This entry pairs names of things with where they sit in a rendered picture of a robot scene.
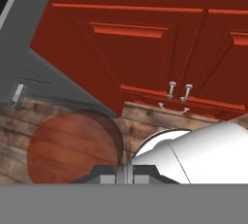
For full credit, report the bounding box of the grey appliance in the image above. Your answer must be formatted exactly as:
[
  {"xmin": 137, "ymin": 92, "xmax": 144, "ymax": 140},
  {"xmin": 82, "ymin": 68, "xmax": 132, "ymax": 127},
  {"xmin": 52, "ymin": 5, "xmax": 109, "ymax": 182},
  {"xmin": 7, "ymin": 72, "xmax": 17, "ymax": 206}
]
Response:
[{"xmin": 0, "ymin": 0, "xmax": 121, "ymax": 119}]

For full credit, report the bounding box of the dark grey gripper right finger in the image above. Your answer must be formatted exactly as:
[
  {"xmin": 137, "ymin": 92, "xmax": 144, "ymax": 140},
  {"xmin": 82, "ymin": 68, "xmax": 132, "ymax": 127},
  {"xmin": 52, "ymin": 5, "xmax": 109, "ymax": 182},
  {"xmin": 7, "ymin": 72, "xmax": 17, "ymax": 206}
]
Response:
[{"xmin": 131, "ymin": 165, "xmax": 181, "ymax": 185}]

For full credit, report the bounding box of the white rounded thing, black rim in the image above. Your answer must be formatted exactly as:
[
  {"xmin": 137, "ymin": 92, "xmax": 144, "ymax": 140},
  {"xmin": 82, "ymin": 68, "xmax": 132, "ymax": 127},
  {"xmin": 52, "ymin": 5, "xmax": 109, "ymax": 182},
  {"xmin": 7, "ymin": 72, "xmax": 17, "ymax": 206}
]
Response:
[{"xmin": 130, "ymin": 120, "xmax": 248, "ymax": 185}]

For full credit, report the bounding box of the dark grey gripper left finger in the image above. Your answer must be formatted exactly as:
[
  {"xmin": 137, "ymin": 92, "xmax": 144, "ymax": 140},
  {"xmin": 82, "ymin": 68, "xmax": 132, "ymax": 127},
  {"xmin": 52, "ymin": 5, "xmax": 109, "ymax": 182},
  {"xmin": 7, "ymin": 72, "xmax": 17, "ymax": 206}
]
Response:
[{"xmin": 73, "ymin": 165, "xmax": 118, "ymax": 185}]

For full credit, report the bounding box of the silver cupboard door handle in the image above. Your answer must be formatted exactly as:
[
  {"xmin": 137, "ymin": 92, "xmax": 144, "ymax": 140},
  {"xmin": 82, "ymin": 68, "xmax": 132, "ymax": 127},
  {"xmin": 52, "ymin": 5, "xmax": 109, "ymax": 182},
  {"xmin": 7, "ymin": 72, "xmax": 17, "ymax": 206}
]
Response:
[
  {"xmin": 166, "ymin": 80, "xmax": 177, "ymax": 102},
  {"xmin": 179, "ymin": 83, "xmax": 194, "ymax": 104}
]

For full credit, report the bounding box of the red cupboard door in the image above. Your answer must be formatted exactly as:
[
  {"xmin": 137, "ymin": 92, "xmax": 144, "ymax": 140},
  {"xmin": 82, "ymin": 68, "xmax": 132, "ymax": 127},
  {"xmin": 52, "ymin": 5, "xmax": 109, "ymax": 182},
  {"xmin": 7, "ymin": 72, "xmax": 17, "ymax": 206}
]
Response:
[
  {"xmin": 30, "ymin": 3, "xmax": 207, "ymax": 119},
  {"xmin": 180, "ymin": 8, "xmax": 248, "ymax": 122}
]

